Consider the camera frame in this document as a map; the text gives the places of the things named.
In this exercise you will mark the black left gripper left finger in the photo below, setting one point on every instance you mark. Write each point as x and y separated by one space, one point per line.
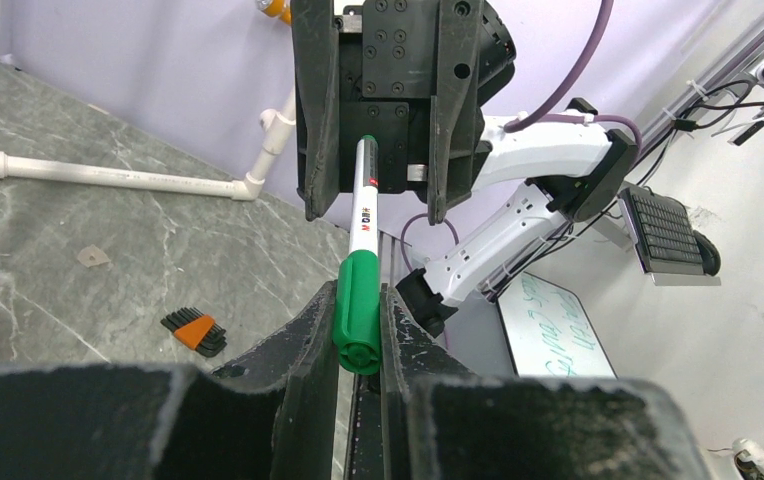
267 414

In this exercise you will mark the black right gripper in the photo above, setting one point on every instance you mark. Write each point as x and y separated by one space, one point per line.
415 75

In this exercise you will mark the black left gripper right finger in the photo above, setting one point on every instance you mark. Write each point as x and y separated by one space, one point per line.
442 421

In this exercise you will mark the green marker cap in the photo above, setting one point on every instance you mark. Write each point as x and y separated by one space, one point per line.
356 330

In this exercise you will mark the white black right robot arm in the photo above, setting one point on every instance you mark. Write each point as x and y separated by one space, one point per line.
568 167

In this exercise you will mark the background whiteboard with writing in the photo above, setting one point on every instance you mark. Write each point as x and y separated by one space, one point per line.
548 331

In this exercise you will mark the black orange hex key set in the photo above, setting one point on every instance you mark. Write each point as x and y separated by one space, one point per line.
196 330

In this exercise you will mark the black keyboard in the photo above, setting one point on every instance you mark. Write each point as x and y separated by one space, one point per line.
663 237

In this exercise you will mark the orange wall fitting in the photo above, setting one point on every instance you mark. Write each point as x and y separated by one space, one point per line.
276 9

